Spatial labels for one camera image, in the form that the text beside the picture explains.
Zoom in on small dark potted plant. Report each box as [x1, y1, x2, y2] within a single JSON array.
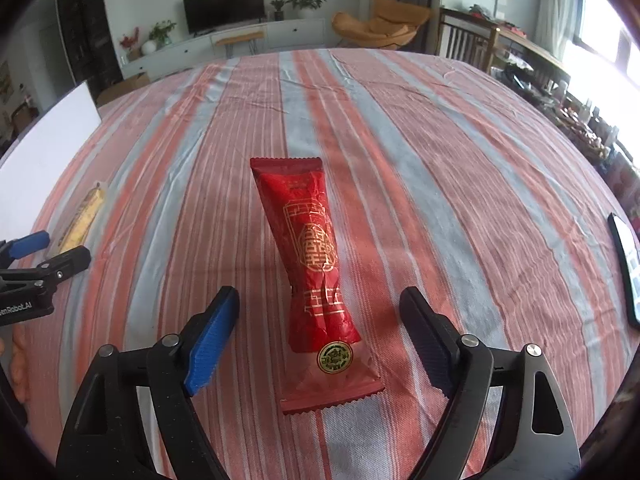
[[270, 0, 286, 22]]

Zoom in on plant in white vase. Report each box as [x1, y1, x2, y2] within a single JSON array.
[[141, 20, 177, 56]]

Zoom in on yellow rice cracker packet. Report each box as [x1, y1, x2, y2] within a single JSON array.
[[47, 181, 107, 257]]

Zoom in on black television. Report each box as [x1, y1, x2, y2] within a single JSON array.
[[183, 0, 266, 35]]

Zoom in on striped red grey tablecloth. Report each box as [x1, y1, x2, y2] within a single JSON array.
[[17, 49, 639, 479]]

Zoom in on green potted plant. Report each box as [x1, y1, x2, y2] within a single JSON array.
[[286, 0, 329, 18]]

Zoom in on orange lounge chair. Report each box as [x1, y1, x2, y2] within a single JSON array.
[[331, 0, 432, 50]]

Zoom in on white board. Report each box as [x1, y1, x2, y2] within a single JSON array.
[[0, 82, 101, 240]]

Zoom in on white tv cabinet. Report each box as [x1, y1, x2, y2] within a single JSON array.
[[120, 18, 326, 81]]

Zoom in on black smartphone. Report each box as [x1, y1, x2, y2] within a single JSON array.
[[608, 212, 640, 330]]

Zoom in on wooden bench stool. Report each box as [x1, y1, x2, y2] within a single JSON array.
[[214, 29, 265, 58]]

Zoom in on red flowers in vase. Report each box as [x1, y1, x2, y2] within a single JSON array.
[[118, 27, 140, 62]]

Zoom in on dark wooden chair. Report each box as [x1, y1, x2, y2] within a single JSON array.
[[435, 8, 500, 74]]

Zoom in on red snack packet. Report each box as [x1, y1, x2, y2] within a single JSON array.
[[250, 157, 384, 415]]

